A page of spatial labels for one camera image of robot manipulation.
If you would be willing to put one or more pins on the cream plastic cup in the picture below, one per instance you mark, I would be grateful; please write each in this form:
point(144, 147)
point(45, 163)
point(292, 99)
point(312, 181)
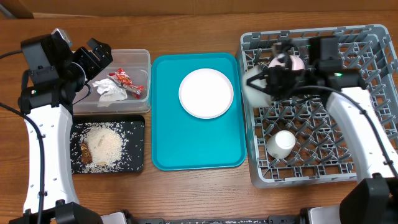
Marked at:
point(280, 145)

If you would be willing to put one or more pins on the pink round plate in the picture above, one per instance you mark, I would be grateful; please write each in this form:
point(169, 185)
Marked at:
point(206, 93)

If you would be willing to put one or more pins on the teal plastic tray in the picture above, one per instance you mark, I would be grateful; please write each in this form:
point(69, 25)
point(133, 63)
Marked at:
point(181, 141)

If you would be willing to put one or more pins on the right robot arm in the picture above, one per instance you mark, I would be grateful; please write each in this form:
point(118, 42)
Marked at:
point(346, 98)

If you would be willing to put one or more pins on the black tray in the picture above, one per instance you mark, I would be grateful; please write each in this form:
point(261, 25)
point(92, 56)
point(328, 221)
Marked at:
point(136, 149)

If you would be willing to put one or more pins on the red snack wrapper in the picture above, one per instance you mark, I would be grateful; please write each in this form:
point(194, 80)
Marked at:
point(121, 78)

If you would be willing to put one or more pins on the grey dishwasher rack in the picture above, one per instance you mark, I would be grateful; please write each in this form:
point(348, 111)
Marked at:
point(320, 154)

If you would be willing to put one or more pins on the brown food piece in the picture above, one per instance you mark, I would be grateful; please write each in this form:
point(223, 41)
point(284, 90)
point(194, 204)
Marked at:
point(86, 157)

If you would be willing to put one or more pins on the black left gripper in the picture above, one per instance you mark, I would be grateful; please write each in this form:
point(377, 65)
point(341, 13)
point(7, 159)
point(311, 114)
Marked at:
point(83, 55)

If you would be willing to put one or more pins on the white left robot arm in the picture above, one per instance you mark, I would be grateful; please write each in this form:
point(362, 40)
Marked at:
point(48, 89)

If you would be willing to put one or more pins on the grey-white bowl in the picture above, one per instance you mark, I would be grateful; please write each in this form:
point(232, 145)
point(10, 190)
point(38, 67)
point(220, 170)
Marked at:
point(256, 98)

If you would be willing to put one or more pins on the white tissue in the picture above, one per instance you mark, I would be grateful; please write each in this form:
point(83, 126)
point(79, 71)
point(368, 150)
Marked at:
point(109, 91)

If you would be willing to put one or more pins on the metal frame post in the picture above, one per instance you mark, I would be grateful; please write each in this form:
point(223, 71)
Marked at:
point(7, 14)

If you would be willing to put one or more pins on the clear plastic bin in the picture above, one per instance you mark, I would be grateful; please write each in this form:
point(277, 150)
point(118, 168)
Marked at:
point(136, 64)

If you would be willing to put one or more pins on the pile of white rice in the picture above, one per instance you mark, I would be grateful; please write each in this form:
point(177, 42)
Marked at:
point(104, 144)

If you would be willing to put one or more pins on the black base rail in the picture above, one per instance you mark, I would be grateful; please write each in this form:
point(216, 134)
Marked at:
point(217, 221)

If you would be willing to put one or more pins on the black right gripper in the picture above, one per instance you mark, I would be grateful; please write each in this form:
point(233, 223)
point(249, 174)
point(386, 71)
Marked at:
point(273, 78)

